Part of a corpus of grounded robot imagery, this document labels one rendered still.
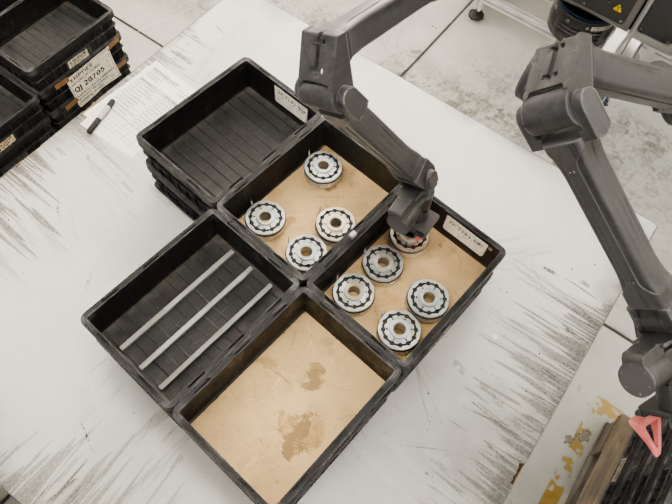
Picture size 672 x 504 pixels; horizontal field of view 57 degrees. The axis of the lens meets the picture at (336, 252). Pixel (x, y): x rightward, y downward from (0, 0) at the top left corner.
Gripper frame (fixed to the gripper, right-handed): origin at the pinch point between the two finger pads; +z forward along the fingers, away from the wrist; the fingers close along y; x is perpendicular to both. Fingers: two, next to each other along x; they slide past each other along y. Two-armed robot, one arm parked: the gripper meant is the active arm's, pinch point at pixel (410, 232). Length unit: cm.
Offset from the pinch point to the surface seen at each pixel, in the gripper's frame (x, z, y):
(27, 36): 5, 36, -167
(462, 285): -2.5, 4.3, 17.8
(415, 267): -5.4, 4.1, 5.7
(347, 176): 6.7, 3.9, -23.8
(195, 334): -52, 3, -26
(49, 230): -51, 15, -83
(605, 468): 5, 74, 85
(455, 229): 6.7, -1.5, 9.0
